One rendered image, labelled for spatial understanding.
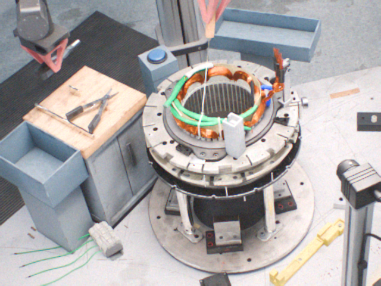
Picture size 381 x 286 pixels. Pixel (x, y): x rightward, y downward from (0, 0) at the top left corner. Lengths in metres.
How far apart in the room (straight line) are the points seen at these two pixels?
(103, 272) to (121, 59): 1.83
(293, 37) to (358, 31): 1.66
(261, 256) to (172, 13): 0.66
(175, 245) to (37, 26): 0.60
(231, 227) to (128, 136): 0.30
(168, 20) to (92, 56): 1.57
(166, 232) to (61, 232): 0.24
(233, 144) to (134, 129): 0.33
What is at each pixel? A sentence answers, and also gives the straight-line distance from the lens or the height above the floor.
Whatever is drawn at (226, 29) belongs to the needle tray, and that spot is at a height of 1.02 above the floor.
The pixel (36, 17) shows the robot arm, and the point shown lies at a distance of 1.38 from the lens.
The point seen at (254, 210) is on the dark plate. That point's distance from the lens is 1.74.
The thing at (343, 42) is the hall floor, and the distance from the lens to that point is 3.38.
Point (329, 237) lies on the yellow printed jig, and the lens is 1.66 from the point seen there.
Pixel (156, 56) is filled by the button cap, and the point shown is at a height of 1.04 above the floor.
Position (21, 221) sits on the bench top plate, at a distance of 1.85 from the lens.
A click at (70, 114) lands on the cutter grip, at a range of 1.59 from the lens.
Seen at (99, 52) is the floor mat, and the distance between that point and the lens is 3.47.
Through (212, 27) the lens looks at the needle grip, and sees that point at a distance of 1.37.
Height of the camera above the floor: 2.16
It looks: 47 degrees down
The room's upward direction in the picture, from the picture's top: 10 degrees counter-clockwise
